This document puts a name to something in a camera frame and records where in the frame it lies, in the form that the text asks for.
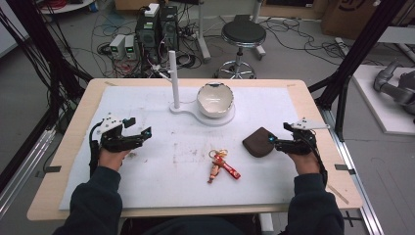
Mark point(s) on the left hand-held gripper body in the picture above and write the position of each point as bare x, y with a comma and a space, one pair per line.
112, 140

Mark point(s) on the black computer tower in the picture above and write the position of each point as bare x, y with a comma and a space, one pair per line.
169, 27
148, 36

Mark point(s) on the white post stand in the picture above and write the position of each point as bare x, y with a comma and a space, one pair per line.
175, 81

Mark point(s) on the black frame post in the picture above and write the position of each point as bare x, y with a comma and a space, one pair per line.
36, 39
359, 52

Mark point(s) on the white metal stand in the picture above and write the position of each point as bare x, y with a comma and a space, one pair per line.
203, 36

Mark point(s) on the cardboard box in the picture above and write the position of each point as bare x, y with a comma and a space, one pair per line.
352, 18

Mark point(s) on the white table mat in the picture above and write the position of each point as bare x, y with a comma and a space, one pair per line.
163, 169

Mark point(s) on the aluminium rail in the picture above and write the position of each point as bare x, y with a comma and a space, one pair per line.
355, 182
23, 173

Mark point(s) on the person's left hand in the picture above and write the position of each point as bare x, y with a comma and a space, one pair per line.
111, 159

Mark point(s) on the white ceramic bowl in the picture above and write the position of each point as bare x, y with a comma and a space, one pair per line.
214, 99

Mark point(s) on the person's right hand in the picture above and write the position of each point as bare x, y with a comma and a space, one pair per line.
306, 163

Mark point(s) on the black round stool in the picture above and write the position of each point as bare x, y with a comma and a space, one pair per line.
244, 32

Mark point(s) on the white round table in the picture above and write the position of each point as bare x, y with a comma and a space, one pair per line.
65, 6

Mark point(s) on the grey power supply unit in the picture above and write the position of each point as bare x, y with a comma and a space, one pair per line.
117, 46
130, 47

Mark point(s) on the white box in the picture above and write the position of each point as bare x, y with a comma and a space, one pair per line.
151, 9

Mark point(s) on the white floor board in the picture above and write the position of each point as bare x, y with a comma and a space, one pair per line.
375, 107

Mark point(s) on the black tape piece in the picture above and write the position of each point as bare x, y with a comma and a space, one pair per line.
344, 168
52, 169

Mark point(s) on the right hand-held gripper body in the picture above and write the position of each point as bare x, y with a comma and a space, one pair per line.
298, 143

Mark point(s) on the brown pouch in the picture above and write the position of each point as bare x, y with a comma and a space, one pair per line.
259, 143

